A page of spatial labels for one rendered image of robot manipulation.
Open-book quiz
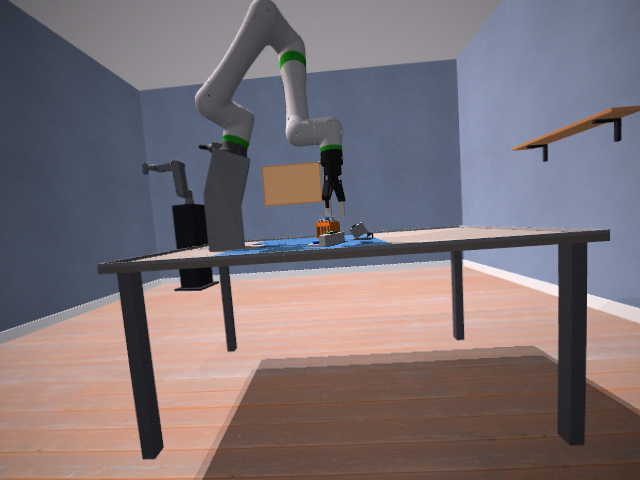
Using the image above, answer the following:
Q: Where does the white control panel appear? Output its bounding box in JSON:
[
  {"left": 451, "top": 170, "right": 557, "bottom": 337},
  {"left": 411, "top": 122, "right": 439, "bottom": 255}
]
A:
[{"left": 350, "top": 222, "right": 373, "bottom": 240}]

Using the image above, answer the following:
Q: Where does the blue flat mat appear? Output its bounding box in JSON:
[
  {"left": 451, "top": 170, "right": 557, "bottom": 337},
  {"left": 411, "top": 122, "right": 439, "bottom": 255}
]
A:
[{"left": 214, "top": 235, "right": 392, "bottom": 256}]

